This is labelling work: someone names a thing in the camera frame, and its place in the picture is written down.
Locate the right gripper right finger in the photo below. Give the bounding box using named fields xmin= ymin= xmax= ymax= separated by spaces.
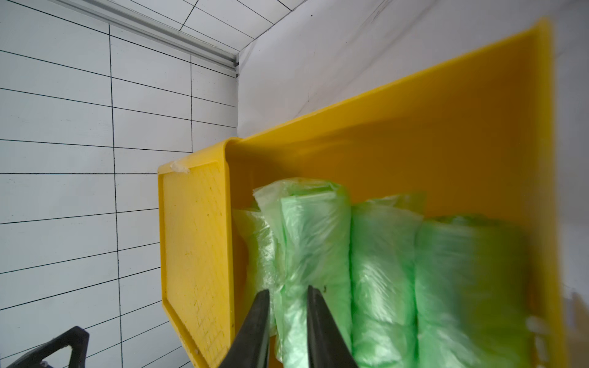
xmin=307 ymin=286 xmax=358 ymax=368

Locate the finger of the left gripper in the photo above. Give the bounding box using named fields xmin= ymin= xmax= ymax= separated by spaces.
xmin=8 ymin=326 xmax=90 ymax=368

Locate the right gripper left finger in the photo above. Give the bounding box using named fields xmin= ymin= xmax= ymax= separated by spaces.
xmin=219 ymin=289 xmax=270 ymax=368

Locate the green bag roll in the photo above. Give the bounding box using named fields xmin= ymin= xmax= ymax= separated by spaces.
xmin=233 ymin=209 xmax=279 ymax=337
xmin=351 ymin=193 xmax=426 ymax=367
xmin=415 ymin=216 xmax=532 ymax=367
xmin=253 ymin=178 xmax=352 ymax=367

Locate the green bag roll top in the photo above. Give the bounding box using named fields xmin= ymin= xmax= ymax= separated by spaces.
xmin=415 ymin=216 xmax=532 ymax=367

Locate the yellow top drawer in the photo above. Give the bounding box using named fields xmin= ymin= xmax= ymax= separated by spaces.
xmin=225 ymin=17 xmax=569 ymax=368

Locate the yellow drawer cabinet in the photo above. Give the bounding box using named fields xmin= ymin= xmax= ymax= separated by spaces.
xmin=157 ymin=138 xmax=236 ymax=367

